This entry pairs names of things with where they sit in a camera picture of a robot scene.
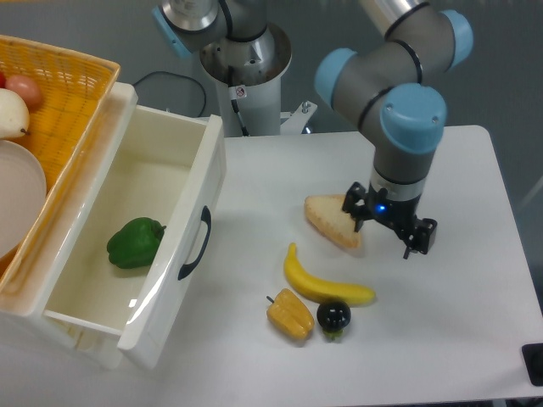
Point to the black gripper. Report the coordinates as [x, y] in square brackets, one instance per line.
[398, 215]

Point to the dark purple eggplant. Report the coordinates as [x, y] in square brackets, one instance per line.
[333, 317]

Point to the yellow bell pepper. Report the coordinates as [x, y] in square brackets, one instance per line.
[290, 316]

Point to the yellow woven basket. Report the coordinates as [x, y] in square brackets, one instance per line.
[75, 87]

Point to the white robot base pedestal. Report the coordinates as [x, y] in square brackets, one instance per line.
[248, 81]

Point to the black drawer handle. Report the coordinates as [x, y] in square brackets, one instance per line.
[200, 245]

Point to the white pear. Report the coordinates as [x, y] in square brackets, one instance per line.
[15, 116]

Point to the open white drawer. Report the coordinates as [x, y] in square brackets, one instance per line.
[167, 168]

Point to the yellow banana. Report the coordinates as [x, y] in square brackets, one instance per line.
[320, 290]

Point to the green bell pepper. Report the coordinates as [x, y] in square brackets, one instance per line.
[136, 243]

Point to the beige plate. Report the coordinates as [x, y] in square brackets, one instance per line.
[23, 194]

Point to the black device at edge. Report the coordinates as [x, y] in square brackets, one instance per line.
[533, 360]

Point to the toast bread slice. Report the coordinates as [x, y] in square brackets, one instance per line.
[325, 213]

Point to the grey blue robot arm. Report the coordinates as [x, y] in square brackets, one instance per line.
[384, 94]

